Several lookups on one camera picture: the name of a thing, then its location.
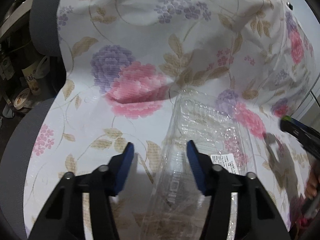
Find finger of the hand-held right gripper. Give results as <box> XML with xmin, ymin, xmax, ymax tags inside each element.
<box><xmin>279</xmin><ymin>116</ymin><xmax>320</xmax><ymax>158</ymax></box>

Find person's right hand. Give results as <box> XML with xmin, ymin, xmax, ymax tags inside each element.
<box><xmin>305</xmin><ymin>166</ymin><xmax>320</xmax><ymax>200</ymax></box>

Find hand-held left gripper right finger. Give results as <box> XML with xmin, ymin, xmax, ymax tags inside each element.
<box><xmin>186</xmin><ymin>140</ymin><xmax>292</xmax><ymax>240</ymax></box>

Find pink garment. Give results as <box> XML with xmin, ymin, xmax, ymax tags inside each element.
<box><xmin>296</xmin><ymin>215</ymin><xmax>312</xmax><ymax>233</ymax></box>

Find cups beside chair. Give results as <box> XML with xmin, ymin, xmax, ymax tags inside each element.
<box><xmin>21</xmin><ymin>64</ymin><xmax>43</xmax><ymax>96</ymax></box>

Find clear plastic tray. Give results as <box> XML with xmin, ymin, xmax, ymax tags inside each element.
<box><xmin>150</xmin><ymin>89</ymin><xmax>257</xmax><ymax>230</ymax></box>

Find green label bottle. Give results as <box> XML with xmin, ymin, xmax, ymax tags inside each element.
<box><xmin>0</xmin><ymin>52</ymin><xmax>13</xmax><ymax>81</ymax></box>

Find patterned bowl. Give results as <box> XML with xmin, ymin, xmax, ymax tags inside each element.
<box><xmin>12</xmin><ymin>88</ymin><xmax>33</xmax><ymax>109</ymax></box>

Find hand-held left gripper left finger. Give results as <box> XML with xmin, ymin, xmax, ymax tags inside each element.
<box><xmin>29</xmin><ymin>142</ymin><xmax>135</xmax><ymax>240</ymax></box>

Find grey office chair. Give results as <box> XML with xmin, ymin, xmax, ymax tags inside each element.
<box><xmin>0</xmin><ymin>0</ymin><xmax>68</xmax><ymax>240</ymax></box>

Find floral printed cloth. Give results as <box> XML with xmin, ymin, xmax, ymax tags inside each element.
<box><xmin>22</xmin><ymin>0</ymin><xmax>315</xmax><ymax>240</ymax></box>

